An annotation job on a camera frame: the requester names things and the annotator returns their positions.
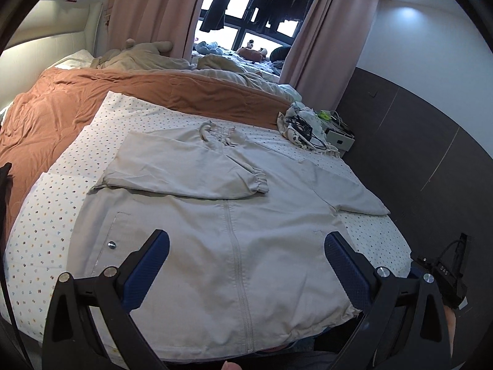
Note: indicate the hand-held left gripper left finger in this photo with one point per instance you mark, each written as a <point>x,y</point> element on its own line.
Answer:
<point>150,269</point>

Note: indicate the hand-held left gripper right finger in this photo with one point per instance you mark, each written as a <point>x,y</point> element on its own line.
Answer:
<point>346,273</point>

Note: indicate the beige zip jacket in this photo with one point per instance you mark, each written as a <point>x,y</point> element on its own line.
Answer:
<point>215,239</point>

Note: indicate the person's right forearm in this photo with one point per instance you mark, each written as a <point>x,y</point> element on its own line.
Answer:
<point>450,331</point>

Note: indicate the white floral bed sheet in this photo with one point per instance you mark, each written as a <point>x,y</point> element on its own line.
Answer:
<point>69,169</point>

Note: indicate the grey open box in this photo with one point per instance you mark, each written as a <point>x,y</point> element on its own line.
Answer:
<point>341,138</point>

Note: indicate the brown duvet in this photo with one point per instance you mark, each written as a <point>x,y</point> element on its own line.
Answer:
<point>50,100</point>

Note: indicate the grey quilt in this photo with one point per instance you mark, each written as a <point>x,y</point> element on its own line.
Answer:
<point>231,65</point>

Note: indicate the blue plush toy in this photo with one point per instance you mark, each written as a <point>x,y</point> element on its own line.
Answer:
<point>208,48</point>

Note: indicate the dark cushion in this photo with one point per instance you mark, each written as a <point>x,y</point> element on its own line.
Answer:
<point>281,53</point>

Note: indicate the brown plush toy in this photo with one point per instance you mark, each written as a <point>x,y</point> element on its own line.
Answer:
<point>250,52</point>

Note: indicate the white headboard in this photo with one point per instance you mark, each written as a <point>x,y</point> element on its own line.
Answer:
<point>57,27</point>

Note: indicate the black window frame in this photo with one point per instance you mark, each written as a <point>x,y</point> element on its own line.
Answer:
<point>240,34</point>

